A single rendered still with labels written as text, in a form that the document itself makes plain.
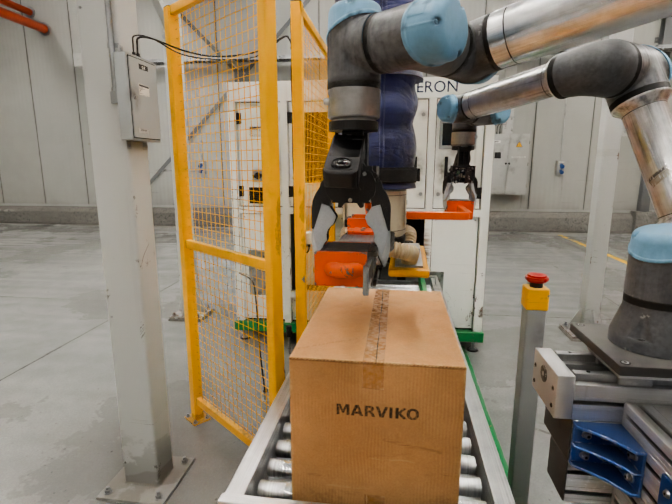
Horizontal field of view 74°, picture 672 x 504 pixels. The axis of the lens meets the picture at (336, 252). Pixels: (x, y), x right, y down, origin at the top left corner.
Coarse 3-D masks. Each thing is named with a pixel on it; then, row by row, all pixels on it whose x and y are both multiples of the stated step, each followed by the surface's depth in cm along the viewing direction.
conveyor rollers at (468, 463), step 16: (384, 288) 306; (400, 288) 305; (416, 288) 304; (288, 432) 143; (464, 432) 144; (288, 448) 134; (464, 448) 136; (272, 464) 126; (288, 464) 126; (464, 464) 127; (272, 480) 120; (464, 480) 120; (480, 480) 120; (272, 496) 117; (288, 496) 116; (480, 496) 118
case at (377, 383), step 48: (336, 288) 159; (336, 336) 115; (384, 336) 115; (432, 336) 115; (336, 384) 102; (384, 384) 101; (432, 384) 99; (336, 432) 104; (384, 432) 103; (432, 432) 101; (336, 480) 107; (384, 480) 105; (432, 480) 104
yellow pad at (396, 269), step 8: (408, 240) 132; (424, 256) 124; (392, 264) 114; (400, 264) 112; (416, 264) 112; (424, 264) 114; (392, 272) 109; (400, 272) 109; (408, 272) 109; (416, 272) 108; (424, 272) 108
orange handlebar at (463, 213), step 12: (408, 216) 126; (420, 216) 125; (432, 216) 125; (444, 216) 124; (456, 216) 124; (468, 216) 123; (360, 228) 91; (336, 264) 61; (348, 264) 61; (360, 264) 61; (336, 276) 61; (348, 276) 60; (360, 276) 62
